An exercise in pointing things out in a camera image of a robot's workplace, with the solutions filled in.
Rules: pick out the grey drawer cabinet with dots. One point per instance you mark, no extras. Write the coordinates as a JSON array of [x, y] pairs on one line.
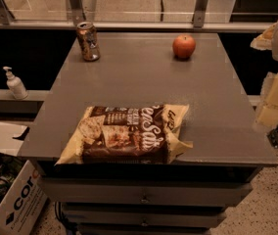
[[145, 199]]

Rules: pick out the red apple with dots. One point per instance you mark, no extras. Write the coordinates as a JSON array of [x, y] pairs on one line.
[[184, 46]]

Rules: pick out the white pump sanitizer bottle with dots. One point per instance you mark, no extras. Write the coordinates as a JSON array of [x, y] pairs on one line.
[[15, 84]]

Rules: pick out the white cardboard box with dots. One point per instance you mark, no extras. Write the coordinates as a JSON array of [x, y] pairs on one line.
[[21, 198]]

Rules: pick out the brown soda can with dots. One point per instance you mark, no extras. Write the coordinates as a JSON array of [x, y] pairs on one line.
[[87, 39]]

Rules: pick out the brown chip bag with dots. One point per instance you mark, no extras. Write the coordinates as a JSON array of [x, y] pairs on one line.
[[148, 135]]

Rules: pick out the metal railing frame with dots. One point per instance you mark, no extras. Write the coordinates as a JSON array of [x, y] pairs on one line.
[[186, 15]]

